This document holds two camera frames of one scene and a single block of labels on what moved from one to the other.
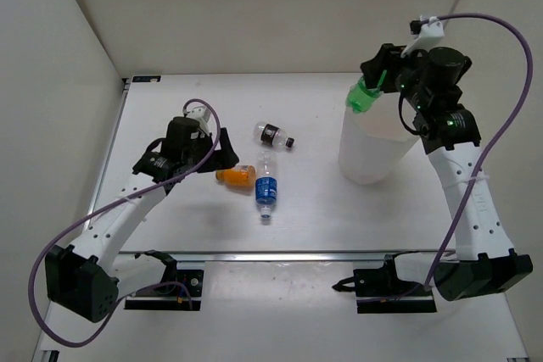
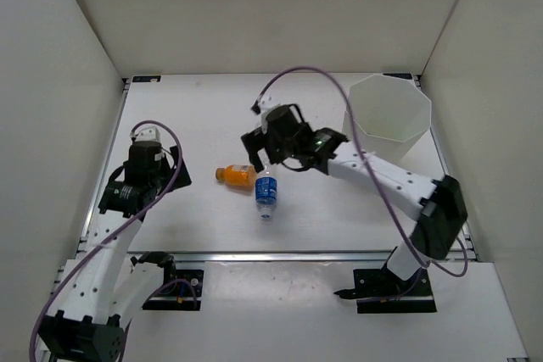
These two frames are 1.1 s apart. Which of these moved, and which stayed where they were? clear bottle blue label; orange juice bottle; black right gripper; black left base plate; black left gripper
Moved: black right gripper; black left gripper
Stayed: orange juice bottle; black left base plate; clear bottle blue label
